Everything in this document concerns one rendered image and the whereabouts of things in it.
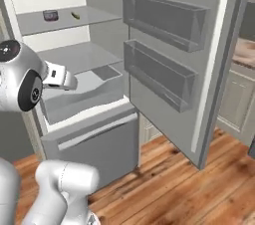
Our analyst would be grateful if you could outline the grey freezer drawer front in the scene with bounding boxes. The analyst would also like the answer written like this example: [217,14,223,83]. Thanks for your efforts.
[39,104,140,191]

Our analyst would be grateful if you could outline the grey fridge shelf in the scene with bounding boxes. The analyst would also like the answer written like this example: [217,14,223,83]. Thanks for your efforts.
[15,5,123,37]
[35,41,125,76]

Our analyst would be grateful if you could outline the pale kitchen cupboards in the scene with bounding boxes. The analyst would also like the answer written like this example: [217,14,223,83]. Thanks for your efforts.
[216,62,255,147]

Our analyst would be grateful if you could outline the grey fridge door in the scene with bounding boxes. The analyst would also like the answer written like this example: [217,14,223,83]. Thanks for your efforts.
[127,0,251,171]

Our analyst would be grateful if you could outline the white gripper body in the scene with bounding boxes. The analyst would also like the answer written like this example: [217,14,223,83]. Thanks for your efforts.
[61,68,80,92]

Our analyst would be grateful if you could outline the grey crisper drawer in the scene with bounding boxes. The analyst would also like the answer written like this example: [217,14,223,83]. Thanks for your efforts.
[39,65,131,126]

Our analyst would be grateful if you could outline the grey fridge door bin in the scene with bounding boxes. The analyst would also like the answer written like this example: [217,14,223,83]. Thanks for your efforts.
[122,0,210,54]
[123,38,199,113]

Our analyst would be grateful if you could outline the grey open fridge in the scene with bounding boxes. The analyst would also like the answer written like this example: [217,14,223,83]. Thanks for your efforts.
[0,0,140,191]

